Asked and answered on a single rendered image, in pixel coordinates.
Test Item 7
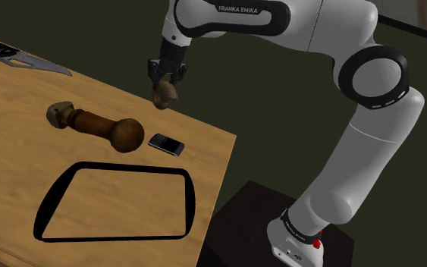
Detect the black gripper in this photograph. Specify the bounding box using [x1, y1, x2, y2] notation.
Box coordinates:
[147, 37, 190, 90]

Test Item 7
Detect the brown rounded lump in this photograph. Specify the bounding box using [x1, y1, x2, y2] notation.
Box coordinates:
[151, 80, 179, 111]

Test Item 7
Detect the black mobile phone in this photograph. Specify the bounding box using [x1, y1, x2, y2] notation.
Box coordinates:
[147, 133, 186, 158]

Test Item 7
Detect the brown wooden pestle grey head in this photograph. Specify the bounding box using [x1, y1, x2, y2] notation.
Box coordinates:
[45, 101, 146, 154]

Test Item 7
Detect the wooden table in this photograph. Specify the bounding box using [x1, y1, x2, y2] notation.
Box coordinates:
[0, 32, 237, 267]

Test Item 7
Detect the dark robot stand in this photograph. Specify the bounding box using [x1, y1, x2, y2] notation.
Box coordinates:
[196, 180, 356, 267]

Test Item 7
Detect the black rimmed rectangular tray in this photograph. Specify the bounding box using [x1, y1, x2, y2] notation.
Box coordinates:
[32, 161, 196, 243]

